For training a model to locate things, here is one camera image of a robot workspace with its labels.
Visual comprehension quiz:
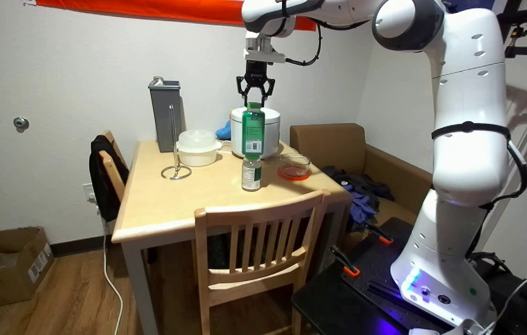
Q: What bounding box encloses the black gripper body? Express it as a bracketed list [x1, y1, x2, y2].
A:
[235, 57, 277, 96]

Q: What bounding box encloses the tall green bottle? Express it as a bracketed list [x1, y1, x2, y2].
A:
[240, 100, 266, 163]

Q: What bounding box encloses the small bottle with green cap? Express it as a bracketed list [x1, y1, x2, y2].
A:
[240, 158, 264, 193]

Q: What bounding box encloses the blue plastic bag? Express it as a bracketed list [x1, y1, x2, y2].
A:
[214, 118, 235, 143]

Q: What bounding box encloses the white plastic lidded container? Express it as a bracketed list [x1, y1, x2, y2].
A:
[175, 128, 223, 167]

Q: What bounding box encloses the gray plastic bin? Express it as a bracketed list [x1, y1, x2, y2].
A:
[147, 74, 188, 154]

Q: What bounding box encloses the glass bowl with orange bottom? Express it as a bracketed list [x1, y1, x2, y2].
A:
[276, 159, 313, 182]

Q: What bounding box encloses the light wooden table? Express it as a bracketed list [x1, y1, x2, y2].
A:
[110, 137, 354, 335]

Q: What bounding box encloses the purple blue clothes pile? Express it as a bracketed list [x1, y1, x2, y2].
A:
[324, 163, 397, 228]

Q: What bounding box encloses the large open cardboard box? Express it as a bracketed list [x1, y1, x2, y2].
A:
[289, 120, 434, 219]

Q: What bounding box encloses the wooden chair with jacket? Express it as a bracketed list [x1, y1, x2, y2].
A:
[87, 133, 128, 223]
[97, 130, 132, 206]

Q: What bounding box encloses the wooden slatted chair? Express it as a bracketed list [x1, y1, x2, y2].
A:
[194, 187, 333, 335]

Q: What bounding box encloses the orange black clamp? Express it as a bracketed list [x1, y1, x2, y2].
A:
[341, 262, 363, 278]

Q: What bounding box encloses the black tripod stand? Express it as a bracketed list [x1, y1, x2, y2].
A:
[488, 0, 527, 301]

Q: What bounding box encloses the small cardboard box with label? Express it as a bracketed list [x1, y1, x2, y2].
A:
[0, 225, 54, 314]

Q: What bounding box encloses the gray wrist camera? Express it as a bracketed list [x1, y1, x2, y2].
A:
[244, 33, 289, 64]

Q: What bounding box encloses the wire paper towel holder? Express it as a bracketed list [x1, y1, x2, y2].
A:
[160, 150, 194, 182]

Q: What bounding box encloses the red wall banner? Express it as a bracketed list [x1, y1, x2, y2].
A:
[35, 0, 318, 33]

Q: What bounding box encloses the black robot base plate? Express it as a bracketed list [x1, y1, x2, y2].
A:
[290, 215, 464, 335]

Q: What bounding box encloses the round metal wall knob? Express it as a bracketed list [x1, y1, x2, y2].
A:
[11, 115, 32, 133]

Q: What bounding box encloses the white power cable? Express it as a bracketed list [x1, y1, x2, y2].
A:
[100, 234, 127, 335]

